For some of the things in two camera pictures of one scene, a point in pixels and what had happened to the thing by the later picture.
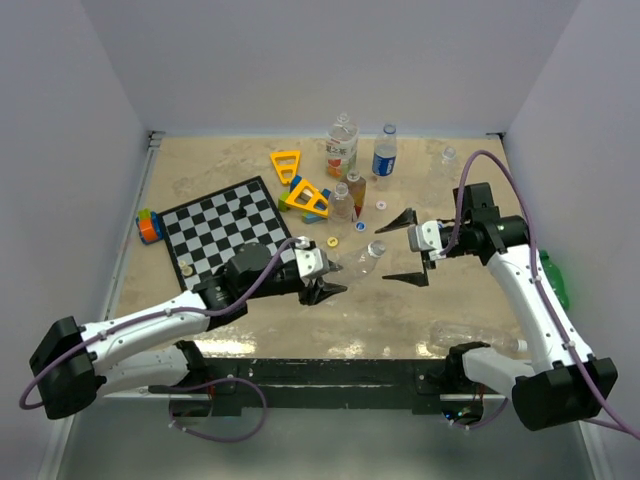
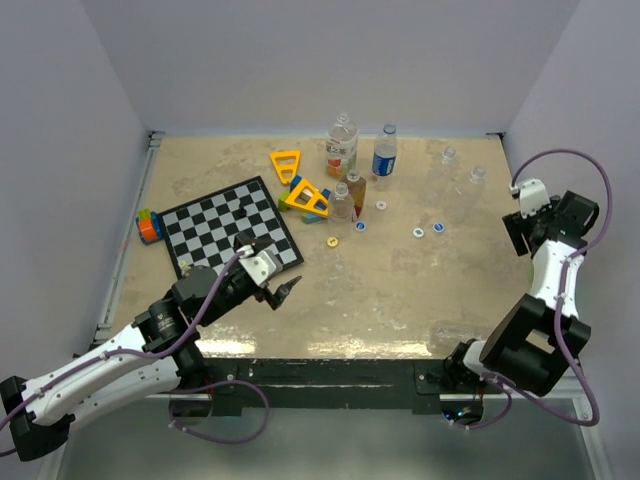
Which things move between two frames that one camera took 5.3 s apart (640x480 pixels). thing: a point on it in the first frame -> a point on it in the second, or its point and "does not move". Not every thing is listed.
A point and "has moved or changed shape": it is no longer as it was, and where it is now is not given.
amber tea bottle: [358, 187] does not move
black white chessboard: [201, 233] does not move
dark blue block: [295, 181] does not move
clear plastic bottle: [357, 263] has moved or changed shape
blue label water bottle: [385, 152] does not move
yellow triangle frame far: [286, 167] does not move
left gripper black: [317, 292] -> [275, 299]
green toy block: [281, 202] does not move
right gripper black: [405, 219] -> [518, 226]
